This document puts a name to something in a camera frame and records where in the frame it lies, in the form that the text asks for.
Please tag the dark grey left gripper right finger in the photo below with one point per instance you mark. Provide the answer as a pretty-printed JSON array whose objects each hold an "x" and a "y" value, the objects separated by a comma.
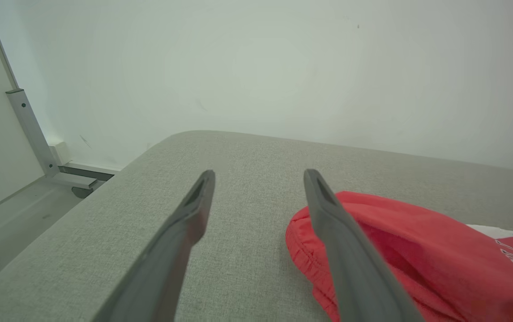
[{"x": 355, "y": 273}]

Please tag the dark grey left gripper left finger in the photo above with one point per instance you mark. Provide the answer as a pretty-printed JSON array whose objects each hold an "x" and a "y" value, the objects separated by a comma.
[{"x": 162, "y": 268}]

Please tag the red shorts with white stripe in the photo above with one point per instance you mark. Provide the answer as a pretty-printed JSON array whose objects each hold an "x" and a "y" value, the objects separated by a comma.
[{"x": 417, "y": 250}]

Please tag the grey caster wheel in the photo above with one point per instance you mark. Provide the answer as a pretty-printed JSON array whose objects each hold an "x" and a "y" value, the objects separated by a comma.
[{"x": 82, "y": 192}]

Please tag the grey metal foot plate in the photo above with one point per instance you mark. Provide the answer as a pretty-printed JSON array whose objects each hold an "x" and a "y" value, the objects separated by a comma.
[{"x": 75, "y": 180}]

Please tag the small white block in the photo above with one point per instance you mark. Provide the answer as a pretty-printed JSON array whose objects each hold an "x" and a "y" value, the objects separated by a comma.
[{"x": 60, "y": 153}]

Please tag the grey metal frame post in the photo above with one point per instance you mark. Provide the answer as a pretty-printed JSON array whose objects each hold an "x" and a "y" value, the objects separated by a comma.
[{"x": 30, "y": 129}]

